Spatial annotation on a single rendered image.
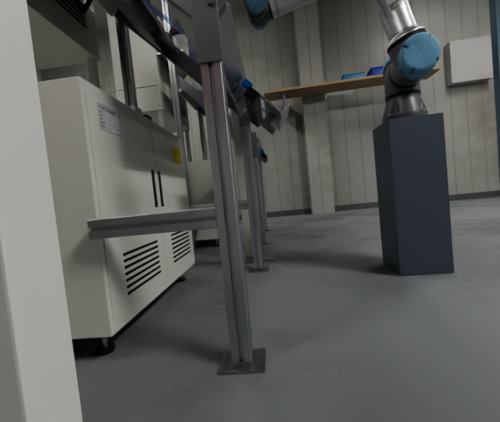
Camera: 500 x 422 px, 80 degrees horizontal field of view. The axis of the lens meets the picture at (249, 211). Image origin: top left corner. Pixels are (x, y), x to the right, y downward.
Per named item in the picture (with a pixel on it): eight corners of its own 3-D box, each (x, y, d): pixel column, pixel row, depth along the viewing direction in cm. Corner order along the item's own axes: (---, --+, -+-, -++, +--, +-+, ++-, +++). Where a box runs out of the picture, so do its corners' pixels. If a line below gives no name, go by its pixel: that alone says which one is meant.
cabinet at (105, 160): (197, 275, 134) (182, 138, 131) (116, 364, 64) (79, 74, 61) (62, 286, 139) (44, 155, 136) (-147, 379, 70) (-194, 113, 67)
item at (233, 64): (241, 116, 127) (252, 103, 126) (208, 33, 61) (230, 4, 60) (239, 115, 127) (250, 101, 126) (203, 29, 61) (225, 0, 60)
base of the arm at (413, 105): (416, 124, 116) (414, 98, 116) (436, 114, 101) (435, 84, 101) (377, 129, 118) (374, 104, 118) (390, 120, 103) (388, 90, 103)
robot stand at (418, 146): (429, 260, 120) (419, 124, 117) (454, 273, 102) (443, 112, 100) (383, 264, 122) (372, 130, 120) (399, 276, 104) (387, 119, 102)
